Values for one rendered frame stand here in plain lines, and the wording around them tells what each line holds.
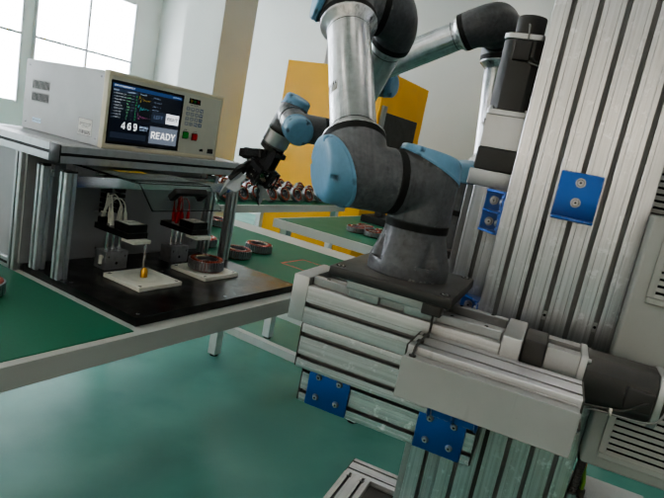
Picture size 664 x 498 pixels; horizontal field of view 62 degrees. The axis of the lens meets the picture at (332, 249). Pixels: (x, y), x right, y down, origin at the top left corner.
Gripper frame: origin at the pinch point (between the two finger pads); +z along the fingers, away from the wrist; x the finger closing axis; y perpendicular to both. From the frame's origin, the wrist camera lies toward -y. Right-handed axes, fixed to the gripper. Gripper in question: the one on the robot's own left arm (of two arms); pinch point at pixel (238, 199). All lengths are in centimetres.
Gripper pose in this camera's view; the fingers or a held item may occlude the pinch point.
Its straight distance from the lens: 167.6
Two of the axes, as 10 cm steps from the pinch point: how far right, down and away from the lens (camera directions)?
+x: 6.7, 1.3, 7.3
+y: 5.4, 5.9, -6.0
